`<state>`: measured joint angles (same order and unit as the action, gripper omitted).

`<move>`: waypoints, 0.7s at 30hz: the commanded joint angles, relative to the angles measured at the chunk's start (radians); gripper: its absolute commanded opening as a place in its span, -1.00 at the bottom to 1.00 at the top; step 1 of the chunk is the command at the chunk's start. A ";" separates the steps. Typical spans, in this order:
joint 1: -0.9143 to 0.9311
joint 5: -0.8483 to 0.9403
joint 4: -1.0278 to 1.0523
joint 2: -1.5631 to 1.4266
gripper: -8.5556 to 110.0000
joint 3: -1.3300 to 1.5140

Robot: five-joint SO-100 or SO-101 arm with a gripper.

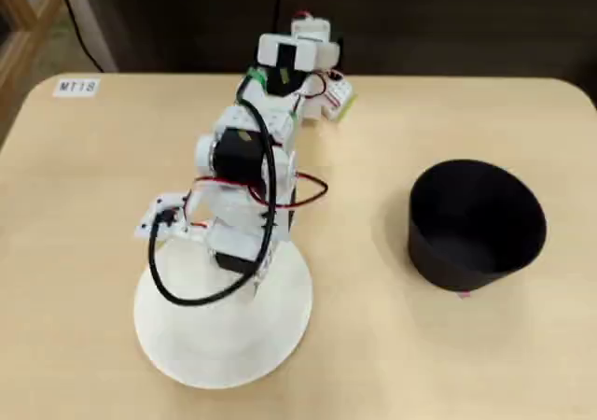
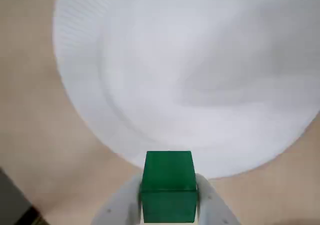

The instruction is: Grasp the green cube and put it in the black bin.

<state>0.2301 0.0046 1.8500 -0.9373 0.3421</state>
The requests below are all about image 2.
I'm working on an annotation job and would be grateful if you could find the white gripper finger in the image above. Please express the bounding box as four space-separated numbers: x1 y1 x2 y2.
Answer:
91 173 145 225
194 172 242 225

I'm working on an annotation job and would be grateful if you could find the green cube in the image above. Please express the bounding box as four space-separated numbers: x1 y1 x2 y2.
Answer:
139 150 198 224

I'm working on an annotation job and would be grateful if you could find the white paper plate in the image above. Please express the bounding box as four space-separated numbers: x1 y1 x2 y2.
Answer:
51 0 320 181

